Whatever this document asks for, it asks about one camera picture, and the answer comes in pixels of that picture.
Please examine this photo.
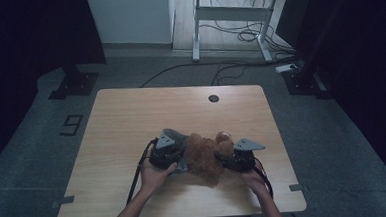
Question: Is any dark curtain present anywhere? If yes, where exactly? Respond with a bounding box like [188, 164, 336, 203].
[0, 0, 112, 173]
[291, 0, 386, 191]

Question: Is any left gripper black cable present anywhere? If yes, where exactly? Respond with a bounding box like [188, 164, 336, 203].
[122, 138, 162, 206]

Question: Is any person's right hand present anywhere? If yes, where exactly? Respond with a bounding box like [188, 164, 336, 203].
[239, 161, 270, 197]

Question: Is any white metal desk frame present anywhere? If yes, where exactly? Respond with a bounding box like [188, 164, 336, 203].
[186, 0, 317, 67]

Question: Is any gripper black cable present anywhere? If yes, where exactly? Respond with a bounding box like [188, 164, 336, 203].
[252, 155, 274, 199]
[122, 138, 162, 206]

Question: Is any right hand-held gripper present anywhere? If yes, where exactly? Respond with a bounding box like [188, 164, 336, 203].
[220, 137, 267, 174]

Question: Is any grey tape strip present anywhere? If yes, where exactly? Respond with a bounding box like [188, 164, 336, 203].
[288, 183, 310, 194]
[50, 195, 76, 209]

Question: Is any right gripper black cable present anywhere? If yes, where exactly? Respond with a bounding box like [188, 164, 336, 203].
[252, 155, 274, 199]

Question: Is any black stand base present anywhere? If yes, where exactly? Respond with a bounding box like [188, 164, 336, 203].
[47, 62, 100, 100]
[282, 65, 332, 102]

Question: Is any long black floor cable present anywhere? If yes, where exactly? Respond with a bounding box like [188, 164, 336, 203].
[138, 57, 281, 89]

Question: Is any brown teddy bear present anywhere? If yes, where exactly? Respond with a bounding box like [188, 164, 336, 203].
[181, 129, 237, 190]

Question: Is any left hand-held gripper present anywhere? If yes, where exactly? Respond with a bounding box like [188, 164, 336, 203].
[147, 130, 185, 172]

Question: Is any white power strip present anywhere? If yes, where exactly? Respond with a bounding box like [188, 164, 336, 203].
[275, 63, 298, 74]

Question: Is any tangle of black cables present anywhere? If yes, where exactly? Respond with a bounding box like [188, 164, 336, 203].
[199, 16, 296, 61]

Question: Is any person's left hand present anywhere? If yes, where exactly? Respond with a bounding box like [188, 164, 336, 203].
[138, 153, 179, 194]

